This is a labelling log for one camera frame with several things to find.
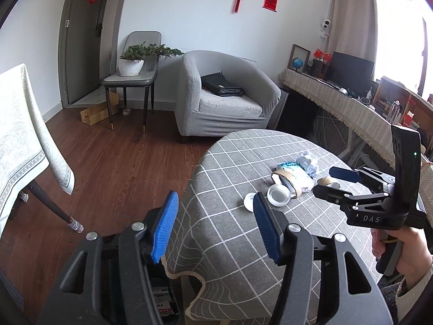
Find brown cardboard tape roll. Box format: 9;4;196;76
317;176;340;189

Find small white dish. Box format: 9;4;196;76
243;192;255;213

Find blue white tissue pack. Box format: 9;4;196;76
274;162;315;197

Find light blue paper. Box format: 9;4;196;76
297;151;319;178

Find person's right hand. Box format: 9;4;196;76
386;226;432;289

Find grey checked round tablecloth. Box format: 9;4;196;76
163;129;393;324

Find beige fringed desk cloth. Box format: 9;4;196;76
278;67;407;173

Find black table leg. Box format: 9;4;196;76
27;180;84;233

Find black computer monitor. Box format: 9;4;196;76
327;51;374;93

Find grey armchair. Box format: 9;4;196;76
175;50;281;137

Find cardboard box on floor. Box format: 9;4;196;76
80;92;120;125

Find small red flags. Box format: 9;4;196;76
313;48;332;64

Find grey dining chair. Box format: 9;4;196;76
102;31;162;134

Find black leather bag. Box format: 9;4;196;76
201;72;245;97

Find white potted green plant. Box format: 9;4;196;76
118;42;183;76

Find beige curtain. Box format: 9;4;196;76
327;0;378;62

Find white patterned tablecloth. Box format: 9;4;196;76
1;64;75;230

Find grey door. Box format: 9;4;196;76
58;0;107;107

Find white security camera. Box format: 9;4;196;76
320;19;331;39

